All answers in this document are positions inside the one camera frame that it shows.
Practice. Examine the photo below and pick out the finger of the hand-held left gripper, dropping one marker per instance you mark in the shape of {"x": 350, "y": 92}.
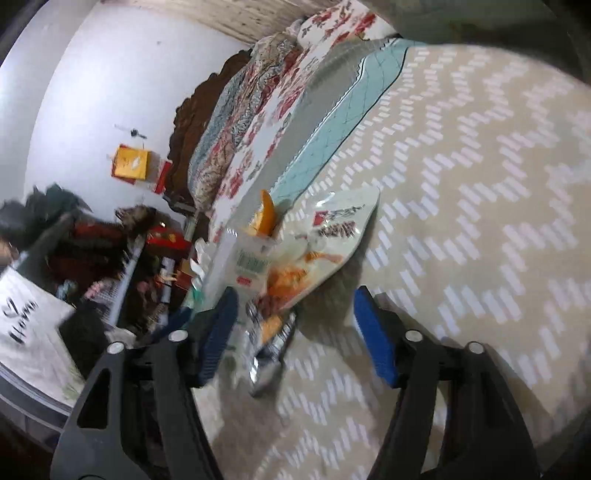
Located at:
{"x": 173, "y": 319}

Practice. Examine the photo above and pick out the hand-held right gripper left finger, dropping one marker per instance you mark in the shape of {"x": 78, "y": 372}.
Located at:
{"x": 217, "y": 332}

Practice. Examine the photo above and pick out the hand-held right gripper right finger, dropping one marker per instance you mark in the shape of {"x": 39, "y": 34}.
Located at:
{"x": 374, "y": 337}

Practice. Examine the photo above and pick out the silver foil wrapper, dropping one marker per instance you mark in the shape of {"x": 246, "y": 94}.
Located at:
{"x": 258, "y": 350}

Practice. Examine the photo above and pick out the white snack packet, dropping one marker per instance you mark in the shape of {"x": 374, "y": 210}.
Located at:
{"x": 332, "y": 230}

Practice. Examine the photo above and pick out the orange plastic wrapper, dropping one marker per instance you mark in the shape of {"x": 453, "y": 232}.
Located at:
{"x": 268, "y": 214}

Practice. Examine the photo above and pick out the dark dried plant decoration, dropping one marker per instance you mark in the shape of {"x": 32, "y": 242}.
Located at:
{"x": 136, "y": 217}

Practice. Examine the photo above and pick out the hanging dark clothes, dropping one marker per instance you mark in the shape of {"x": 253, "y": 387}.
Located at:
{"x": 87, "y": 249}

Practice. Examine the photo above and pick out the bed with patterned bedspread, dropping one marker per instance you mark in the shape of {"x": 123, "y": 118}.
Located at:
{"x": 461, "y": 230}

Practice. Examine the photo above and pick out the white printed cloth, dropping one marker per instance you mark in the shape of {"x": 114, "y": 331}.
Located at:
{"x": 27, "y": 304}

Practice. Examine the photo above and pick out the folded patterned quilt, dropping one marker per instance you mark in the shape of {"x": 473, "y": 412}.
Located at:
{"x": 221, "y": 129}

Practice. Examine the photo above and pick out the carved wooden headboard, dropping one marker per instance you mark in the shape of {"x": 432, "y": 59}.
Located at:
{"x": 194, "y": 110}

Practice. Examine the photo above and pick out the beige patterned curtain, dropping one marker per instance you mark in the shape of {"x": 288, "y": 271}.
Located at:
{"x": 231, "y": 14}

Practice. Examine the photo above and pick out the white wall shelf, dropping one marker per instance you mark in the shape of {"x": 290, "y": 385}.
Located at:
{"x": 124, "y": 281}

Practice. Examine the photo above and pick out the yellow wall calendar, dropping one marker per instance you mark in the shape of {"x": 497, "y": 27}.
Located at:
{"x": 131, "y": 161}

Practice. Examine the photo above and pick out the small wall ornament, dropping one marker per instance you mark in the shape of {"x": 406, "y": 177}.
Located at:
{"x": 134, "y": 133}

